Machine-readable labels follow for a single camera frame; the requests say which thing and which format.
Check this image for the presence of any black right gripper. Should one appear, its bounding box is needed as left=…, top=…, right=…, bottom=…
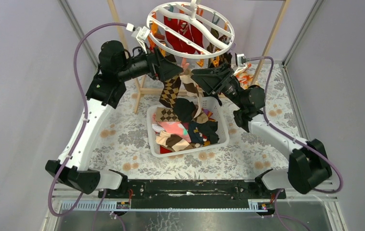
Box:
left=191, top=63, right=245, bottom=109

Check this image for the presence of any brown yellow argyle sock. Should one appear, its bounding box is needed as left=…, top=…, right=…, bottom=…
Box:
left=159, top=76, right=182, bottom=108

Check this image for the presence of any dark green sock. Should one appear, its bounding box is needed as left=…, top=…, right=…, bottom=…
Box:
left=173, top=98, right=197, bottom=123

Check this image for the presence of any white round sock hanger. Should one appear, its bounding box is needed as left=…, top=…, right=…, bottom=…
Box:
left=146, top=0, right=235, bottom=60

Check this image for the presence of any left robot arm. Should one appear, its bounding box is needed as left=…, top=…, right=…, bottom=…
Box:
left=45, top=40, right=183, bottom=198

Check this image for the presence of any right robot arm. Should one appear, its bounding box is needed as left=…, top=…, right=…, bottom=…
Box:
left=192, top=64, right=332, bottom=198

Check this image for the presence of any brown argyle hanging sock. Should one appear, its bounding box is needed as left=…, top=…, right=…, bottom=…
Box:
left=208, top=25, right=234, bottom=66

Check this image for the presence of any pink clothespin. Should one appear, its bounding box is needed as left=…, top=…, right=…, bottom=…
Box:
left=181, top=59, right=190, bottom=71

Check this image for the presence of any orange patterned cloth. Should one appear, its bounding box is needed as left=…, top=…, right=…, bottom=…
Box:
left=235, top=63, right=260, bottom=90

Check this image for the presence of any white laundry basket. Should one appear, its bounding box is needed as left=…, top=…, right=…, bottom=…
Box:
left=146, top=97, right=231, bottom=159

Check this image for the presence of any red sock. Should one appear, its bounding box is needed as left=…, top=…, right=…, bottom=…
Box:
left=163, top=16, right=203, bottom=54

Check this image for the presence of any beige green argyle sock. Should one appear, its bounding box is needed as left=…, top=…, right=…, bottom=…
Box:
left=155, top=107, right=180, bottom=122

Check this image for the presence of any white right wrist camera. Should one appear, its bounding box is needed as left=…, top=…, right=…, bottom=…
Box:
left=234, top=53, right=248, bottom=76

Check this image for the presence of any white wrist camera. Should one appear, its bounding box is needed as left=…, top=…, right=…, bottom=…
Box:
left=126, top=23, right=151, bottom=53
left=234, top=53, right=248, bottom=76

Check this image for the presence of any wooden drying rack frame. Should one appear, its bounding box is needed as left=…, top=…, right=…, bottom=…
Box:
left=106, top=0, right=292, bottom=116

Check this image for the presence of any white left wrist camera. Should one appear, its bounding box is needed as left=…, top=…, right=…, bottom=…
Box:
left=126, top=23, right=151, bottom=53

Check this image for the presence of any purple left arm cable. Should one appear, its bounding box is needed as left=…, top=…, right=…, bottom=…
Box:
left=47, top=22, right=128, bottom=231

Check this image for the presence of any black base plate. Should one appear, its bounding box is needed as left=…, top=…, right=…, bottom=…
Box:
left=105, top=179, right=278, bottom=200

